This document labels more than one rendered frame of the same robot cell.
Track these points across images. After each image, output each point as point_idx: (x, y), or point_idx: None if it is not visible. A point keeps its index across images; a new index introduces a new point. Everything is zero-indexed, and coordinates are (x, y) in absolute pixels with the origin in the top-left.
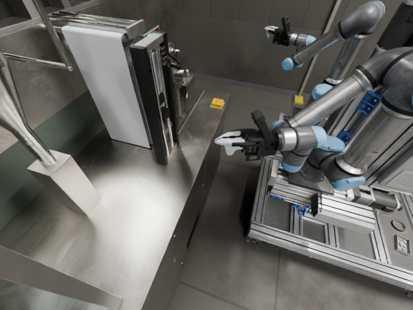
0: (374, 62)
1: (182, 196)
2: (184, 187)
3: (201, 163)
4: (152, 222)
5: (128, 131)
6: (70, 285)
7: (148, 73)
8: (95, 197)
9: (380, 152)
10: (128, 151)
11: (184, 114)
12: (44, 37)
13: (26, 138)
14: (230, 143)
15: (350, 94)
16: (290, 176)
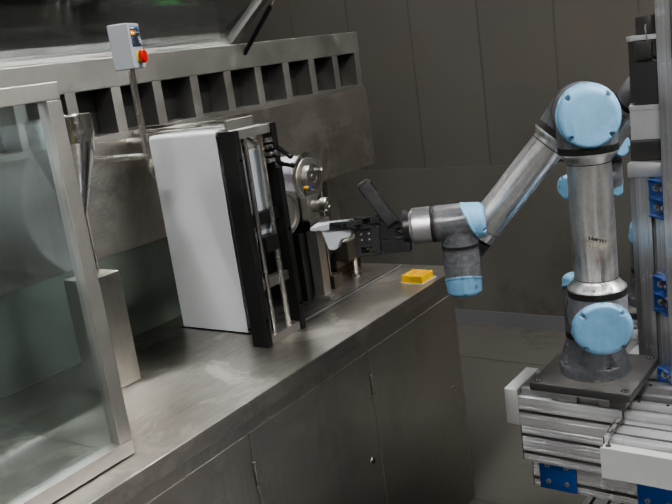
0: (547, 108)
1: (278, 375)
2: (286, 368)
3: (337, 344)
4: (211, 398)
5: (214, 299)
6: (96, 295)
7: (238, 162)
8: (132, 369)
9: None
10: (208, 337)
11: (337, 293)
12: (126, 153)
13: None
14: (327, 223)
15: (533, 157)
16: (537, 376)
